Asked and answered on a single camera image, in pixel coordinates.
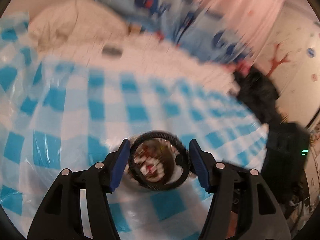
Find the pink cloth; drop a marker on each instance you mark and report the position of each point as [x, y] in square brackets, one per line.
[242, 67]

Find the orange tree wall sticker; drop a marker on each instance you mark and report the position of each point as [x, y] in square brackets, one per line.
[276, 61]

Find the silver round tin lid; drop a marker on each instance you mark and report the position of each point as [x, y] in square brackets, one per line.
[112, 50]

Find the blue whale print blanket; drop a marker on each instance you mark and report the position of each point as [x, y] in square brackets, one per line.
[147, 2]

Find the pink curtain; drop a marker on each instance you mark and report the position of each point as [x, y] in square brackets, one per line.
[237, 5]

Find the blue checkered plastic sheet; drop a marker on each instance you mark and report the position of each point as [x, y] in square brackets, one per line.
[75, 117]

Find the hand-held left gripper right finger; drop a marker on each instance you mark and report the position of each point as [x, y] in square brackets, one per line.
[198, 167]

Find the black jacket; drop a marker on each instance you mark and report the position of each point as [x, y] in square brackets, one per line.
[257, 92]

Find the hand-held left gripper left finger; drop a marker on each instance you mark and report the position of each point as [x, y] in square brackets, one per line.
[121, 165]

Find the white striped pillow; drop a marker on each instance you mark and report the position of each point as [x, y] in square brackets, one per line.
[150, 62]

